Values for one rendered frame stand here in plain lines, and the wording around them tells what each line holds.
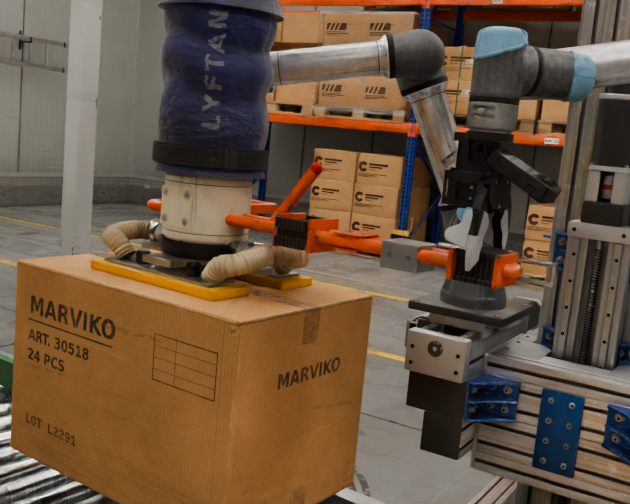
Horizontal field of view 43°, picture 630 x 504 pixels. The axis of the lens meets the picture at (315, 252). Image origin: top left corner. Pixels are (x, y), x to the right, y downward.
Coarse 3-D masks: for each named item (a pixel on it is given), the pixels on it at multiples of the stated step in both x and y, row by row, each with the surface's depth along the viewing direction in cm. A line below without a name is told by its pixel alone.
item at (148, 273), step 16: (112, 272) 154; (128, 272) 152; (144, 272) 150; (160, 272) 148; (176, 272) 150; (192, 272) 147; (176, 288) 144; (192, 288) 141; (208, 288) 141; (224, 288) 142; (240, 288) 144
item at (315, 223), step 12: (276, 216) 142; (288, 216) 144; (300, 216) 147; (312, 216) 148; (276, 228) 142; (288, 228) 140; (300, 228) 138; (312, 228) 138; (324, 228) 141; (336, 228) 144; (276, 240) 141; (288, 240) 140; (300, 240) 138; (312, 240) 138; (312, 252) 139
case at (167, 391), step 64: (64, 256) 168; (64, 320) 153; (128, 320) 142; (192, 320) 132; (256, 320) 129; (320, 320) 144; (64, 384) 154; (128, 384) 143; (192, 384) 133; (256, 384) 132; (320, 384) 148; (64, 448) 155; (128, 448) 144; (192, 448) 134; (256, 448) 135; (320, 448) 152
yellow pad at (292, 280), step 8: (296, 272) 162; (240, 280) 160; (248, 280) 159; (256, 280) 157; (264, 280) 156; (272, 280) 155; (280, 280) 154; (288, 280) 156; (296, 280) 157; (304, 280) 159; (272, 288) 155; (280, 288) 154; (288, 288) 155
